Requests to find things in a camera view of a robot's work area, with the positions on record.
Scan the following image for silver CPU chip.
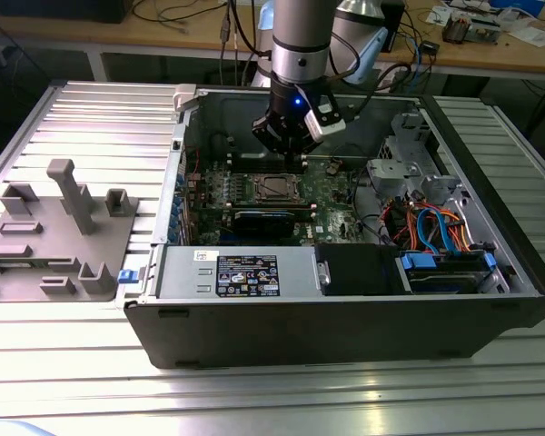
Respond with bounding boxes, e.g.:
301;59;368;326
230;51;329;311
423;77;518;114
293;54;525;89
263;177;297;197

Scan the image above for metal socket cover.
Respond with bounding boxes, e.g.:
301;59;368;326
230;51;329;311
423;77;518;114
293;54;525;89
255;173;305;203

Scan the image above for black RAM slot bank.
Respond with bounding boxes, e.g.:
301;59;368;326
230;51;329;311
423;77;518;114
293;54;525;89
225;153;308;174
229;203;317;217

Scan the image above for CPU socket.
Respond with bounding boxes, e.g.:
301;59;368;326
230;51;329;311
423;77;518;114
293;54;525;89
253;172;306;203

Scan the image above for black graphics card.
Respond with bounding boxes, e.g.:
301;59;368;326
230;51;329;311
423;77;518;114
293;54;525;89
230;208;297;238

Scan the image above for green motherboard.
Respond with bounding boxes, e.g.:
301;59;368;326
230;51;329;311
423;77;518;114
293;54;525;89
181;154;382;249

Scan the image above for grey metal drive cage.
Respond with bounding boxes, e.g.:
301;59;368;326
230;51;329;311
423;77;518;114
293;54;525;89
366;113;465;214

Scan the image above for wooden desk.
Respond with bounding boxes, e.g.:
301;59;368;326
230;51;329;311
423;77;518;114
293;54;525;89
0;0;545;76

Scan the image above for black drive bay box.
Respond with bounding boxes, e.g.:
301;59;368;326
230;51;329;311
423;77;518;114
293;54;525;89
314;243;412;297

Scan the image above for small copper electronic device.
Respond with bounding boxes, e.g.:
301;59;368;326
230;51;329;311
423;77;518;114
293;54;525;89
442;11;472;45

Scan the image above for silver power supply unit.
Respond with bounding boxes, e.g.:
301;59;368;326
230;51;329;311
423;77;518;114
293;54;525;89
157;246;320;300

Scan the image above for hard disk in blue carrier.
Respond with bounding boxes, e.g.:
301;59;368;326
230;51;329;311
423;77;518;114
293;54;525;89
397;252;497;294

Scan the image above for grey electronic device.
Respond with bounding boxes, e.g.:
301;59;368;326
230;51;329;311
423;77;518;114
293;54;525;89
470;15;503;45

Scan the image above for black and grey PC case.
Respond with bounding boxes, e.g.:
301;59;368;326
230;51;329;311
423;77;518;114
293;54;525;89
123;84;545;370

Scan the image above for black box on desk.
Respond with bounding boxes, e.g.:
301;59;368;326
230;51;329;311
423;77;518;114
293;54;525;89
0;0;128;25

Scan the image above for white papers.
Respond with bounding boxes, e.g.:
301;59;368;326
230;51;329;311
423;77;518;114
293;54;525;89
503;20;545;49

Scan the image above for grey plastic parts rack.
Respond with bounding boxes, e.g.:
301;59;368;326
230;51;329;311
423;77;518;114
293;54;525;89
0;158;140;303

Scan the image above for pale blue object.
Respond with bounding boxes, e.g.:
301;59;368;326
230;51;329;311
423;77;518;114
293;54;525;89
0;420;55;436

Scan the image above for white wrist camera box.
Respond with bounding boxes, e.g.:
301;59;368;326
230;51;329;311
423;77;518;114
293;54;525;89
302;97;348;141

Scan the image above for blue cable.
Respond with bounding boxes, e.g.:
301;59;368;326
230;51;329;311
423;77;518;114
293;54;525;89
412;25;426;87

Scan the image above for blue wire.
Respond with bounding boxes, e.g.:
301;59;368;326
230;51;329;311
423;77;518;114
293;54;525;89
415;206;442;255

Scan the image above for orange wire bundle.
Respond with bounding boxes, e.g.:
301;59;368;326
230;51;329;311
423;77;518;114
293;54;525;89
435;207;479;255

